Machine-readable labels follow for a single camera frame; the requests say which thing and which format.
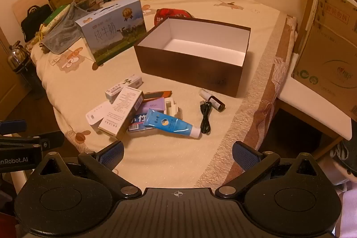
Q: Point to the white plastic holder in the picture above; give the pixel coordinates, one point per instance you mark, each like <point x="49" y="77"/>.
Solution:
<point x="173" y="109"/>

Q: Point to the large printed cardboard box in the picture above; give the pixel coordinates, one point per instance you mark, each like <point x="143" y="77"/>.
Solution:
<point x="329" y="54"/>

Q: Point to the black white sneaker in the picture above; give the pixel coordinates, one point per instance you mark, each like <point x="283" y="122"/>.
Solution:
<point x="343" y="157"/>

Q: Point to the white router with antennas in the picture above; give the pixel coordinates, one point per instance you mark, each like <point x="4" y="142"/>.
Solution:
<point x="96" y="115"/>

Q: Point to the orange utility knife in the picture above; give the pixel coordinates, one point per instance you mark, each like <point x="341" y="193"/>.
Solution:
<point x="159" y="94"/>

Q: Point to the blue floss box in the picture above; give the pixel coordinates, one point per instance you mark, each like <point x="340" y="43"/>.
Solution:
<point x="136" y="122"/>

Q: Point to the blue tube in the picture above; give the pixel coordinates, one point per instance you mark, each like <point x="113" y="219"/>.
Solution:
<point x="170" y="123"/>

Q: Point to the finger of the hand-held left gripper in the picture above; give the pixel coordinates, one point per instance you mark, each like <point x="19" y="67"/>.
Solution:
<point x="14" y="127"/>
<point x="33" y="142"/>

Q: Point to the brown spray bottle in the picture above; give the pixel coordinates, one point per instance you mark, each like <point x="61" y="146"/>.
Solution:
<point x="213" y="100"/>

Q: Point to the black bag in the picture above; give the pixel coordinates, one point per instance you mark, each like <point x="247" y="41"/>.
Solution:
<point x="33" y="20"/>

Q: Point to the brown storage box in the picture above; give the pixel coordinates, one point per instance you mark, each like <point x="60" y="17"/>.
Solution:
<point x="184" y="70"/>

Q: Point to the grey cloth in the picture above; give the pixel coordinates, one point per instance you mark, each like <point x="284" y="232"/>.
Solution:
<point x="62" y="31"/>

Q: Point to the small white blue box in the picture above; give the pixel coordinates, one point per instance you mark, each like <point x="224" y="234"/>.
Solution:
<point x="114" y="93"/>

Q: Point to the purple tube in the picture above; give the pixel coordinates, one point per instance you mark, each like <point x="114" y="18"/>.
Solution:
<point x="153" y="107"/>

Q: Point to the blue milk carton box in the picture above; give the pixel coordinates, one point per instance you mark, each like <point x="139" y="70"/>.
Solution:
<point x="111" y="31"/>

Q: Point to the white wooden chair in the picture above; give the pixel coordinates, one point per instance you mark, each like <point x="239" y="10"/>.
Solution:
<point x="295" y="90"/>

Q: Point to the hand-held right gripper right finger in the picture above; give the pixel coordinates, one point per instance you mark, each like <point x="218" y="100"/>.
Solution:
<point x="245" y="155"/>

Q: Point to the tall white medicine box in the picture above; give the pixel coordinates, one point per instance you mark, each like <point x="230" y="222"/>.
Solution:
<point x="121" y="112"/>

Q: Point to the green white packet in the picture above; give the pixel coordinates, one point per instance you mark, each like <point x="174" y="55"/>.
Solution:
<point x="54" y="17"/>

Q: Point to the red food tin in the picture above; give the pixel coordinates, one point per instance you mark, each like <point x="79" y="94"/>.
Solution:
<point x="170" y="15"/>

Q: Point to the printed cream bed sheet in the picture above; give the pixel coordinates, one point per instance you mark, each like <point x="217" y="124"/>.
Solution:
<point x="195" y="160"/>

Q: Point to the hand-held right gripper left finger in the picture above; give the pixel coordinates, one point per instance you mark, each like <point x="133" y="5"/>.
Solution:
<point x="115" y="153"/>

